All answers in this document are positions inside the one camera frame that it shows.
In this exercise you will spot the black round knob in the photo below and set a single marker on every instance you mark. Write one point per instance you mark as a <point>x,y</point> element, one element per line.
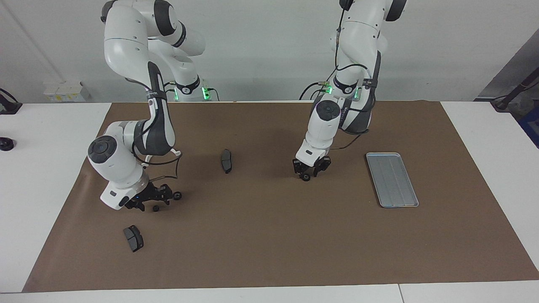
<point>6,144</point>

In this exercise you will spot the white wall socket box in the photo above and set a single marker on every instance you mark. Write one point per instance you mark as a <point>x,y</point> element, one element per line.
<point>67,91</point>

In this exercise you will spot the brown table mat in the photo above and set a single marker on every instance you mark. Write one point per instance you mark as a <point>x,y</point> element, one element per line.
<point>252,235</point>

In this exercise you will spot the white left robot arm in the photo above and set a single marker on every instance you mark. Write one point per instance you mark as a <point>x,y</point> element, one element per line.
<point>358,33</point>

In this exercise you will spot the black stand base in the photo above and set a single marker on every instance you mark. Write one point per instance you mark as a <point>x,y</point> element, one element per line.
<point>10,108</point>

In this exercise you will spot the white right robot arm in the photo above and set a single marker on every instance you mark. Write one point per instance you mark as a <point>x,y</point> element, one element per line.
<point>126,42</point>

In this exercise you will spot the short dark brake pad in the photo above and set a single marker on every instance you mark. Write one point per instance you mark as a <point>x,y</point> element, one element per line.
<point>134,239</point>

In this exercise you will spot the long dark brake pad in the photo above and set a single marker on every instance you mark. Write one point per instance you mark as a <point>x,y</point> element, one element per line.
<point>226,162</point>

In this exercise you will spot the blue crate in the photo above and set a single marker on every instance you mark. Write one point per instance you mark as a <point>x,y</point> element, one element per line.
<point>531,126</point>

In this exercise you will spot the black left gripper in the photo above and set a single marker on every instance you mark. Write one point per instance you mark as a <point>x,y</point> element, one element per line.
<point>313,162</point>

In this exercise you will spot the black pole stand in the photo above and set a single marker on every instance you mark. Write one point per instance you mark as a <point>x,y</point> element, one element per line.
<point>503,103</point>

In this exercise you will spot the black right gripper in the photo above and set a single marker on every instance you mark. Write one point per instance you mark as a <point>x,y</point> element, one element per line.
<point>151,194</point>

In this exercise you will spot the silver metal tray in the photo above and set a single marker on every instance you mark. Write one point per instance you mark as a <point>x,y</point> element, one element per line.
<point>393,185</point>

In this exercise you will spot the large black bearing gear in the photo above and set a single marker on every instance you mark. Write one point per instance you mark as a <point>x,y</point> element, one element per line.
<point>305,177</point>
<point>177,195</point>

